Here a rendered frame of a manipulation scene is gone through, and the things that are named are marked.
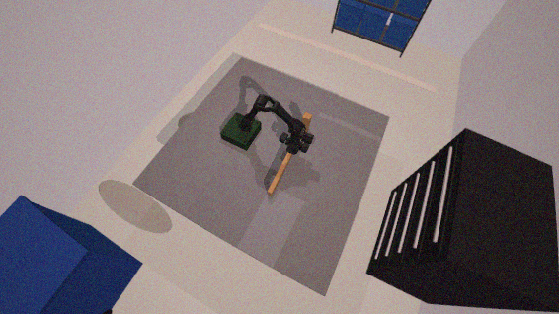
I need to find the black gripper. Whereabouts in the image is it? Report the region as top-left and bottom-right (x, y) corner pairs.
(279, 133), (310, 153)

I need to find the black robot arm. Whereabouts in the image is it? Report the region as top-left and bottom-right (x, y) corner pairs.
(237, 94), (314, 155)

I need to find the wooden board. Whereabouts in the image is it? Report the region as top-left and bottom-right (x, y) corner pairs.
(268, 152), (293, 196)

